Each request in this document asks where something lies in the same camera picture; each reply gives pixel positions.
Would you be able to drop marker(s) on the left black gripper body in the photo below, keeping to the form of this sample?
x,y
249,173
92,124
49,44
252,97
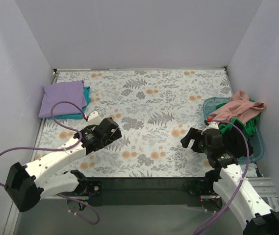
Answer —
x,y
110,127

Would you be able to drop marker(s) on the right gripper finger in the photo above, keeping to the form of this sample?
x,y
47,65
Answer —
x,y
193,134
196,146

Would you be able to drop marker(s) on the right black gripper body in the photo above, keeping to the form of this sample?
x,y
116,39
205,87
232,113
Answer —
x,y
195,139

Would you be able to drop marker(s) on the purple t shirt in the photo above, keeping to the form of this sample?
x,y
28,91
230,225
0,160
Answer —
x,y
63,91

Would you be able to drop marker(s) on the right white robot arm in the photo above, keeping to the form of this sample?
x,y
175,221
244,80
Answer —
x,y
226,180

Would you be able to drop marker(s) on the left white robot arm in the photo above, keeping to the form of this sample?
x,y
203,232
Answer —
x,y
28,184

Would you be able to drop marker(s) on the black t shirt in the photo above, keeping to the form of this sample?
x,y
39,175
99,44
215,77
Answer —
x,y
233,140

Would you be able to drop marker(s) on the green t shirt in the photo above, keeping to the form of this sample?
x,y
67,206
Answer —
x,y
245,113

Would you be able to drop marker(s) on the teal plastic basket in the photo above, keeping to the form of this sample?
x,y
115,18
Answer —
x,y
255,140

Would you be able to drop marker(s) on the pink t shirt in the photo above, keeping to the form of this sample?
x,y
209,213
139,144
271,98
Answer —
x,y
239,107

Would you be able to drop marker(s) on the floral table mat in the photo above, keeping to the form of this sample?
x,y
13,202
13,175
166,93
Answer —
x,y
154,109

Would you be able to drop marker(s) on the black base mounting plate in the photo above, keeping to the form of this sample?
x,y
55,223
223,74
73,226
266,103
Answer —
x,y
141,191

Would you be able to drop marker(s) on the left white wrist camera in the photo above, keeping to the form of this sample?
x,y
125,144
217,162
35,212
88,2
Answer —
x,y
93,117

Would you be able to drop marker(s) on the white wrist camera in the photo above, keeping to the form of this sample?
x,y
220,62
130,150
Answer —
x,y
93,117
210,124

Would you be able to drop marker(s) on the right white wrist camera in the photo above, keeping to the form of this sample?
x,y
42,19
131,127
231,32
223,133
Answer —
x,y
210,124

